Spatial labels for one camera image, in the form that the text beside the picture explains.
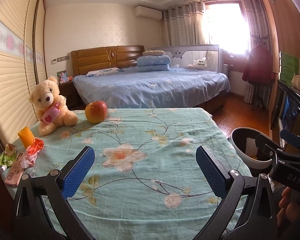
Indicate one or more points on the dark coat rack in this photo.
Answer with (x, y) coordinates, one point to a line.
(259, 38)

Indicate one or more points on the black tv cabinet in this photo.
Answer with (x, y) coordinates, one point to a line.
(281, 92)

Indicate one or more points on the cream teddy bear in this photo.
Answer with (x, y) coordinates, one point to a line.
(50, 92)

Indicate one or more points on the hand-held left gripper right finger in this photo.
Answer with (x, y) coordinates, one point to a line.
(210, 172)

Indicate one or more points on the grey dotted curtain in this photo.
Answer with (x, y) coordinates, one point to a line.
(256, 17)
(180, 25)

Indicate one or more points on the wooden headboard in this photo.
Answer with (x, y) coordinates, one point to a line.
(92, 58)

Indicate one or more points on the white air conditioner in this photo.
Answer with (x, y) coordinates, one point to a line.
(148, 12)

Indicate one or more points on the small white cushion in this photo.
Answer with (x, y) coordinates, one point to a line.
(198, 63)

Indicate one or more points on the cream slatted wardrobe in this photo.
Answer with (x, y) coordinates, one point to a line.
(10, 80)

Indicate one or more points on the wooden nightstand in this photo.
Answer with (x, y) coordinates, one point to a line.
(67, 92)

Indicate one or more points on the grey mesh bed rail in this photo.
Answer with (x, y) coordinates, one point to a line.
(190, 51)

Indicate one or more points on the photo frame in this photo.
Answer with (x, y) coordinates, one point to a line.
(62, 77)

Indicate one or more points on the white foam fruit net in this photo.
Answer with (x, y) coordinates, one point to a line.
(251, 146)

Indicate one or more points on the person's right hand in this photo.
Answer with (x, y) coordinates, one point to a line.
(285, 200)

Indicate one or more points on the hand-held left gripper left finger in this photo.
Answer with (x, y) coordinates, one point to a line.
(77, 172)

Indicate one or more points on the red yellow apple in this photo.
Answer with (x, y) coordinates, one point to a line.
(96, 111)

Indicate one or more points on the white blue baby blanket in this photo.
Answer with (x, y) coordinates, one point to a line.
(102, 72)

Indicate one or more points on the dark red coat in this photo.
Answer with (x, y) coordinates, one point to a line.
(258, 66)

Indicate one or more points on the small beige pillow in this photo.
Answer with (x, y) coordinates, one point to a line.
(153, 52)

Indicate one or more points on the pink phone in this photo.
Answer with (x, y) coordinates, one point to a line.
(13, 175)

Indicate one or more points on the floral teal tablecloth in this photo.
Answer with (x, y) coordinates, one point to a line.
(145, 175)

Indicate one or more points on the green drink pouch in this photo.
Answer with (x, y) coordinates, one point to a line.
(8, 155)

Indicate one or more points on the stack of green boxes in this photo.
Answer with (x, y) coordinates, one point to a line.
(288, 66)

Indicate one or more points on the bed with blue sheet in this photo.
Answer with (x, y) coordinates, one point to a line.
(152, 87)

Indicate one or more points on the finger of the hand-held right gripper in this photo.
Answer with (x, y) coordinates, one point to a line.
(288, 135)
(265, 142)

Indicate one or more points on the wall switch panel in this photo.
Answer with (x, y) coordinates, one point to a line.
(61, 59)

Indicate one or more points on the white trash bin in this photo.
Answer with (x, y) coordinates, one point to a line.
(242, 157)

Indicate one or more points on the folded blue quilt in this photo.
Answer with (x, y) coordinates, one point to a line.
(152, 62)

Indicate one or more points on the pink red crumpled wrapper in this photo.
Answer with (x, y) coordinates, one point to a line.
(33, 150)

